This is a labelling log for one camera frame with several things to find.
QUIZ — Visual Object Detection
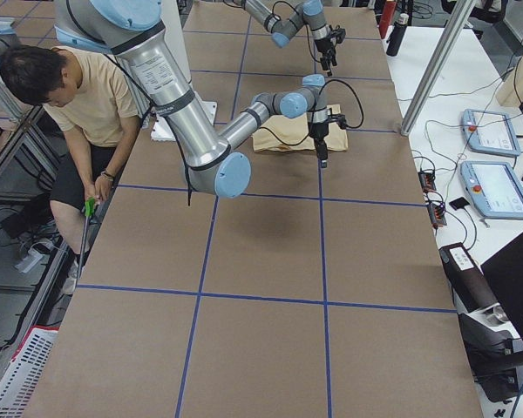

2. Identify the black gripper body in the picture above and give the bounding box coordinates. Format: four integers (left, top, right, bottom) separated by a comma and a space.
309, 122, 329, 140
315, 37, 335, 53

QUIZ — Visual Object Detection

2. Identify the cream long sleeve shirt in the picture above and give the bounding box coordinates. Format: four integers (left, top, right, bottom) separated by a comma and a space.
252, 115, 349, 152

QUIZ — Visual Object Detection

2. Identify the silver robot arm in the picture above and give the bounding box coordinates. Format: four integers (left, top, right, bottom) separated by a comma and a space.
238, 0, 346, 76
54, 1, 330, 198

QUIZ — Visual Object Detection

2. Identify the black water bottle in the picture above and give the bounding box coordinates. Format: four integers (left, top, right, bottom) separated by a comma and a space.
386, 13, 410, 57

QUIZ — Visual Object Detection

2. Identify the red bottle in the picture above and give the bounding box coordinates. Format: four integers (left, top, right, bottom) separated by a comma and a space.
378, 0, 397, 39

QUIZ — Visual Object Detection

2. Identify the far teach pendant tablet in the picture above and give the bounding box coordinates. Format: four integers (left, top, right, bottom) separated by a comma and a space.
461, 109, 521, 158

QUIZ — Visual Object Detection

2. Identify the teach pendant tablet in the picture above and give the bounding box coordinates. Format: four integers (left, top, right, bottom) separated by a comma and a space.
461, 109, 521, 158
459, 161, 523, 220

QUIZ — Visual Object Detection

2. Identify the near teach pendant tablet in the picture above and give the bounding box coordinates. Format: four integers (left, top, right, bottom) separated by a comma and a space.
459, 161, 523, 220

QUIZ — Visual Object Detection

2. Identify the black monitor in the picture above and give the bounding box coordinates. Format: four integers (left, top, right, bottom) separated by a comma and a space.
481, 233, 523, 339

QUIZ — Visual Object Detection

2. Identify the person in beige shirt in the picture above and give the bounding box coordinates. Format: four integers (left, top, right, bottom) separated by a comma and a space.
0, 45, 141, 294

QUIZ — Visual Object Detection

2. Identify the white plastic basket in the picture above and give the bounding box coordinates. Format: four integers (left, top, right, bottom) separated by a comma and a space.
0, 326, 58, 417

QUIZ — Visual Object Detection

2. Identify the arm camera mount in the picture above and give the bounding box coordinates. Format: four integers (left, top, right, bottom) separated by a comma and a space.
329, 26, 346, 44

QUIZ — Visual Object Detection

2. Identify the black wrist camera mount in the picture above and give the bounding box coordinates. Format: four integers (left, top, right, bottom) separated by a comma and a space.
327, 113, 348, 130

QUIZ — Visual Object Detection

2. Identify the aluminium frame post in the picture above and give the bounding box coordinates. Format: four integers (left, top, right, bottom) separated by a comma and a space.
400, 0, 475, 137

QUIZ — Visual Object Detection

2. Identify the green handled tool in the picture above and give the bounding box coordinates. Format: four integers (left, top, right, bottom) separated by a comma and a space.
79, 198, 97, 266

